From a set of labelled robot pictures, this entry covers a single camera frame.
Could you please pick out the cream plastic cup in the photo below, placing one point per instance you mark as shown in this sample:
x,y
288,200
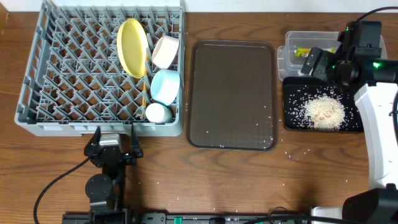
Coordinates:
x,y
158,113

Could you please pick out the clear plastic bin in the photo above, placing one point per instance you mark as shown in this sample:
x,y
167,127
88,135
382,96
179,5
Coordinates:
x,y
288,64

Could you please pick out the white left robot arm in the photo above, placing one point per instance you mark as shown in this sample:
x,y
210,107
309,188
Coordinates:
x,y
106,190

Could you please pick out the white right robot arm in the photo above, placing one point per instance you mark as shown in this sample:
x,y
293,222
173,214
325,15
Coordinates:
x,y
375,96

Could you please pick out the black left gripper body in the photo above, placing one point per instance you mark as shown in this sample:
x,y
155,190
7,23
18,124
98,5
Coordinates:
x,y
112,153

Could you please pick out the black waste tray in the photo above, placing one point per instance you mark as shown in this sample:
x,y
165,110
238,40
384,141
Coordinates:
x,y
299,90

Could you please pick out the dark brown serving tray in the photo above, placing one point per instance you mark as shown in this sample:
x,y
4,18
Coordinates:
x,y
233,96

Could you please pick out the yellow plate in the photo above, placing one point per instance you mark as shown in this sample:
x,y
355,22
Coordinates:
x,y
132,48

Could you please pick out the wooden chopstick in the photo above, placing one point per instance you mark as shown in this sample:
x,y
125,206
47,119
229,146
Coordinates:
x,y
143,116
146,61

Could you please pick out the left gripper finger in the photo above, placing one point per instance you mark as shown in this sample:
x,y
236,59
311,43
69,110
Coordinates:
x,y
93,143
135,145

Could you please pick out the pink bowl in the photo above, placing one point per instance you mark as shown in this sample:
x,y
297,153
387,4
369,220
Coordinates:
x,y
165,52

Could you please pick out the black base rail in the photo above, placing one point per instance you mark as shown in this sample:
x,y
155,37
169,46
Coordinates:
x,y
161,218

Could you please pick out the light blue bowl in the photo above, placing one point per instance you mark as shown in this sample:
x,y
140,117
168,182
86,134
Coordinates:
x,y
164,86

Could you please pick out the pile of rice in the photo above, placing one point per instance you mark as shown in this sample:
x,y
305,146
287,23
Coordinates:
x,y
324,113

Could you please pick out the grey dish rack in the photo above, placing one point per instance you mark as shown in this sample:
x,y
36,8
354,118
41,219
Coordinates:
x,y
74,81

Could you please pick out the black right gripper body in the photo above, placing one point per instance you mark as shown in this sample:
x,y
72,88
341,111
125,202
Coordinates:
x,y
326,67

